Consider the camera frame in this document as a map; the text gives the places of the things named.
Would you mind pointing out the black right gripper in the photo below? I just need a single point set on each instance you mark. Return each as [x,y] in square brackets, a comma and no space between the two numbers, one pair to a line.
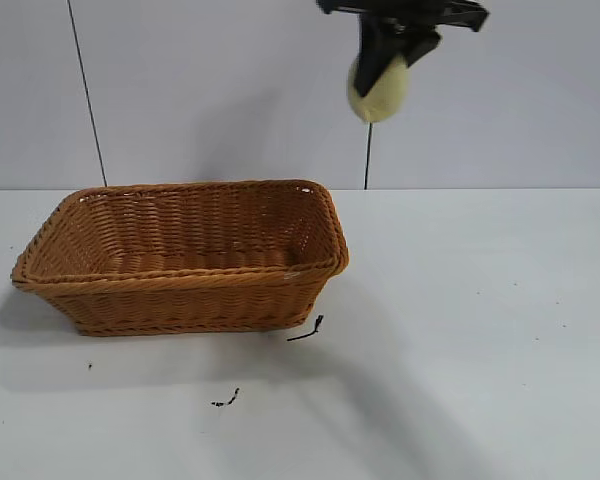
[405,12]

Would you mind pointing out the round yellow egg yolk pastry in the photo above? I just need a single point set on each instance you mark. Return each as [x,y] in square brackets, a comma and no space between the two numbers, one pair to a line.
[382,95]

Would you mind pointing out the brown woven wicker basket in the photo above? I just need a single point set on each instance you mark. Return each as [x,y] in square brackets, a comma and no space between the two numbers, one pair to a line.
[180,265]

